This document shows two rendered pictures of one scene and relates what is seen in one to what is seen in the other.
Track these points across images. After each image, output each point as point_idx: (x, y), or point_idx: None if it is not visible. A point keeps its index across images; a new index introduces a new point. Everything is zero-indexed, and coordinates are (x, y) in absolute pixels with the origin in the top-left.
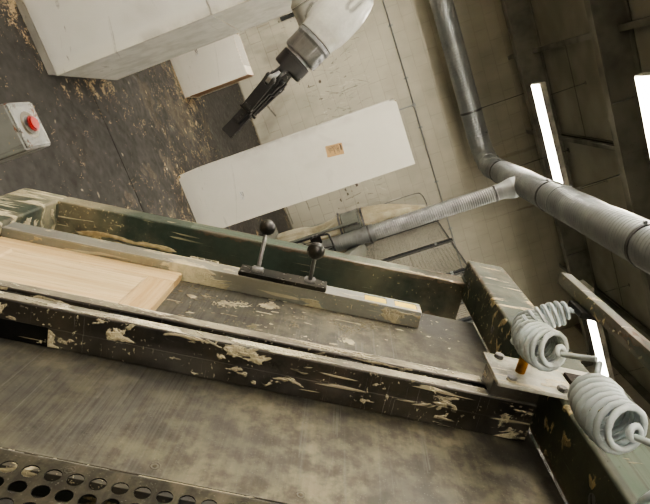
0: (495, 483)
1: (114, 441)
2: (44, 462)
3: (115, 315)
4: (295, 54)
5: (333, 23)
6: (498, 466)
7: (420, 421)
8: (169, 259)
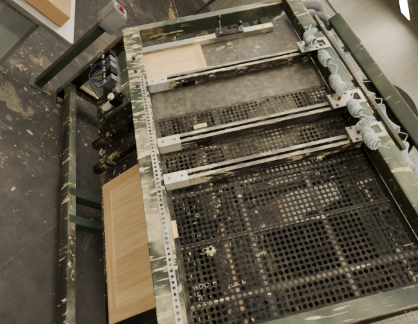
0: (305, 74)
1: (229, 98)
2: (222, 107)
3: (209, 71)
4: None
5: None
6: (305, 70)
7: (285, 65)
8: (194, 40)
